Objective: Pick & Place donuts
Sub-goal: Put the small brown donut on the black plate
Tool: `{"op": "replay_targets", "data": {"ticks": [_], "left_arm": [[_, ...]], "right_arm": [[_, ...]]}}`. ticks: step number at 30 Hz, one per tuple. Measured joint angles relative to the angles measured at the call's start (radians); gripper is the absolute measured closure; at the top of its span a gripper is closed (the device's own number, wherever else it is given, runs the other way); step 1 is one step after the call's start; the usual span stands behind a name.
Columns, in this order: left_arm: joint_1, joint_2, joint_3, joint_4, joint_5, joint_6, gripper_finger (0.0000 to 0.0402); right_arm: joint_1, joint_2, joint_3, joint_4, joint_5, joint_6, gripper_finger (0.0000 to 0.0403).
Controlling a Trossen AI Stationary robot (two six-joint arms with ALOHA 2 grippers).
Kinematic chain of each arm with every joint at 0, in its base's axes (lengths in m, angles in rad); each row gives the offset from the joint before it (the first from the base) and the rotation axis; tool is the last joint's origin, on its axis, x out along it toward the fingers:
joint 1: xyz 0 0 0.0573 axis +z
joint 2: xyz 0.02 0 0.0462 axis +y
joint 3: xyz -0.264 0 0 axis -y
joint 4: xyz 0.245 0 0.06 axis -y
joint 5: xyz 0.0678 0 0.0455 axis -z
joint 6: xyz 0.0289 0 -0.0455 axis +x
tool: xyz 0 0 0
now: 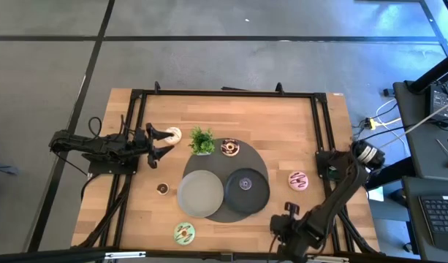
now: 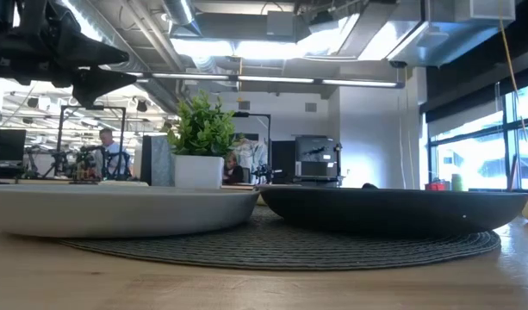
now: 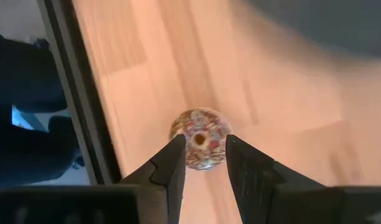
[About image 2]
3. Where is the large rectangular silver duct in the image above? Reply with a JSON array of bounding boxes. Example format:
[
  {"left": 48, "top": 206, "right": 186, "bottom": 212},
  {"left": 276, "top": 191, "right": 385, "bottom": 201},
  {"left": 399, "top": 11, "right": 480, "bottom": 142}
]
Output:
[{"left": 388, "top": 0, "right": 517, "bottom": 68}]

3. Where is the white hanging garment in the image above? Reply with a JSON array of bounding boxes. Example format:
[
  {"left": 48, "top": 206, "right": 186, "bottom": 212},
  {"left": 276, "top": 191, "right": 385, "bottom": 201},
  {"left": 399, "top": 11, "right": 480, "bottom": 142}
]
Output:
[{"left": 236, "top": 138, "right": 269, "bottom": 173}]

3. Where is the person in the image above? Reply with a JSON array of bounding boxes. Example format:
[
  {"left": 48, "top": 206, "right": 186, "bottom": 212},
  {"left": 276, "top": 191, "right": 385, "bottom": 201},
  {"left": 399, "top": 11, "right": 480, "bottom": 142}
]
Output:
[
  {"left": 222, "top": 152, "right": 245, "bottom": 185},
  {"left": 97, "top": 127, "right": 132, "bottom": 180}
]

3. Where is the black round plate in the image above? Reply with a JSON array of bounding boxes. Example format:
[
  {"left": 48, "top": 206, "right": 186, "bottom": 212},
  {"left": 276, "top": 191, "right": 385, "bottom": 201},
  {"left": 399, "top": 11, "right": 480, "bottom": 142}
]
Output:
[{"left": 258, "top": 183, "right": 528, "bottom": 236}]

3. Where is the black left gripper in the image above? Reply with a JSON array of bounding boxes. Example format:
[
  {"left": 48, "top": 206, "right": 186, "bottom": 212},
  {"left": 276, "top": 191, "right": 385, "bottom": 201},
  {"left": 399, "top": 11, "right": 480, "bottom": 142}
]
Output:
[{"left": 0, "top": 0, "right": 138, "bottom": 109}]

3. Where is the green plant in white pot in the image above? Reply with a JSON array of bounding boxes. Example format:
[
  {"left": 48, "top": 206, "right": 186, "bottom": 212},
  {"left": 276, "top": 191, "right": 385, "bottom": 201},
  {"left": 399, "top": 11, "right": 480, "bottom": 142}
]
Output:
[{"left": 166, "top": 90, "right": 239, "bottom": 189}]

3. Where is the long ceiling light fixture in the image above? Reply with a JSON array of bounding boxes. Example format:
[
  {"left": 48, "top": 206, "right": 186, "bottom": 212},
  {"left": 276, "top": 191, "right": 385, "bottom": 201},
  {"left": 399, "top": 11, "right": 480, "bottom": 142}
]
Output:
[{"left": 129, "top": 71, "right": 405, "bottom": 90}]

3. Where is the black cabinet machine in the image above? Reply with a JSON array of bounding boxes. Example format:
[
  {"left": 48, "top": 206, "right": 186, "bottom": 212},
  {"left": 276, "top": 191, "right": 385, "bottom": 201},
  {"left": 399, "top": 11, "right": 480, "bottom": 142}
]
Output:
[{"left": 294, "top": 135, "right": 345, "bottom": 187}]

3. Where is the grey partition panel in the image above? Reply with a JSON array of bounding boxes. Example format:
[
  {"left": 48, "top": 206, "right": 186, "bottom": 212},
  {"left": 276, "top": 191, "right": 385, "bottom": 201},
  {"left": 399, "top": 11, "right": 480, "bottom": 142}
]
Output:
[{"left": 140, "top": 135, "right": 175, "bottom": 187}]

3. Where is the round grey woven placemat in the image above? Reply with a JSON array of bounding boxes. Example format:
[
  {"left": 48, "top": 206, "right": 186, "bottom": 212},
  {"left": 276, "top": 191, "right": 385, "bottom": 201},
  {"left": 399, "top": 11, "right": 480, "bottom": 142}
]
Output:
[{"left": 59, "top": 205, "right": 502, "bottom": 271}]

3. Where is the black computer monitor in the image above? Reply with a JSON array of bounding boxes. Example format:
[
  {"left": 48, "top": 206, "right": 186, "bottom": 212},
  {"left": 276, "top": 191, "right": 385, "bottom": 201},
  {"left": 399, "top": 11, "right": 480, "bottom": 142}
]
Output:
[{"left": 0, "top": 128, "right": 27, "bottom": 181}]

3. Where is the tall black metal rig frame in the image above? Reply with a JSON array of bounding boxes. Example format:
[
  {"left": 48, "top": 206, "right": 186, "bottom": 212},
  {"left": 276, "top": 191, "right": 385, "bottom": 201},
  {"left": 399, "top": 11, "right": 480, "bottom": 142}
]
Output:
[{"left": 56, "top": 105, "right": 127, "bottom": 181}]

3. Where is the round silver ventilation duct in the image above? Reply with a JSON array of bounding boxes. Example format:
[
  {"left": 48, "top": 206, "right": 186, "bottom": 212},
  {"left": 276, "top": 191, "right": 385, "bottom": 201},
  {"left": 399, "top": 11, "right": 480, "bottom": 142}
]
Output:
[{"left": 162, "top": 0, "right": 204, "bottom": 38}]

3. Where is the yellow hanging cable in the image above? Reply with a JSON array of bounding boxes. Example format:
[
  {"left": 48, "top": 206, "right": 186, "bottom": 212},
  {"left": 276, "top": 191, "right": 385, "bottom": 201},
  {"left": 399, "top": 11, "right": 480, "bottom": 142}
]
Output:
[{"left": 498, "top": 0, "right": 528, "bottom": 190}]

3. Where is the grey round plate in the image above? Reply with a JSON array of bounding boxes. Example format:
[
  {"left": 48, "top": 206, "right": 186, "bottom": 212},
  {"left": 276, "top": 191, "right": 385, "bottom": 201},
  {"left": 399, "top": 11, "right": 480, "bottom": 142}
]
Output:
[{"left": 0, "top": 183, "right": 260, "bottom": 239}]

